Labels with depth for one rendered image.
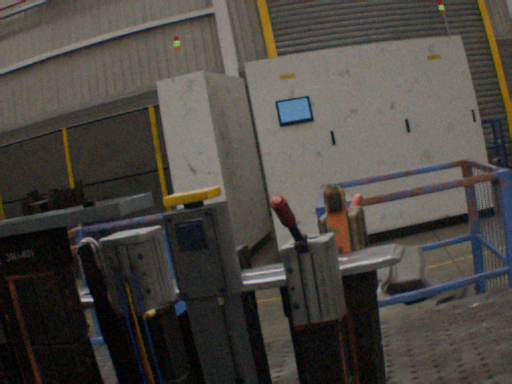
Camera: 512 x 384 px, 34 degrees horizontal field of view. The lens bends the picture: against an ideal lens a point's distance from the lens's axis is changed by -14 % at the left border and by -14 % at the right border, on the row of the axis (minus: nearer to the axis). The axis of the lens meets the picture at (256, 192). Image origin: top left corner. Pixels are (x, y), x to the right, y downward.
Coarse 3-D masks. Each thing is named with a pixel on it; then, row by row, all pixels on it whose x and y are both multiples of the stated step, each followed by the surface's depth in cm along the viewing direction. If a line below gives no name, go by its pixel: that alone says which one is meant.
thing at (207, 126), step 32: (160, 96) 948; (192, 96) 943; (224, 96) 1030; (192, 128) 946; (224, 128) 1000; (192, 160) 948; (224, 160) 971; (256, 160) 1164; (224, 192) 946; (256, 192) 1125; (256, 224) 1088
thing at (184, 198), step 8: (184, 192) 120; (192, 192) 116; (200, 192) 116; (208, 192) 116; (216, 192) 119; (168, 200) 117; (176, 200) 116; (184, 200) 116; (192, 200) 116; (200, 200) 116; (184, 208) 119
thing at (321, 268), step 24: (312, 240) 132; (336, 240) 136; (288, 264) 130; (312, 264) 130; (336, 264) 134; (288, 288) 131; (312, 288) 130; (336, 288) 131; (312, 312) 130; (336, 312) 130; (312, 336) 131; (336, 336) 131; (312, 360) 132; (336, 360) 131
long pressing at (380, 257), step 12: (348, 252) 157; (360, 252) 154; (372, 252) 150; (384, 252) 147; (396, 252) 146; (276, 264) 160; (348, 264) 141; (360, 264) 140; (372, 264) 139; (384, 264) 139; (252, 276) 151; (264, 276) 148; (276, 276) 144; (84, 288) 168; (252, 288) 144; (264, 288) 143; (84, 300) 150
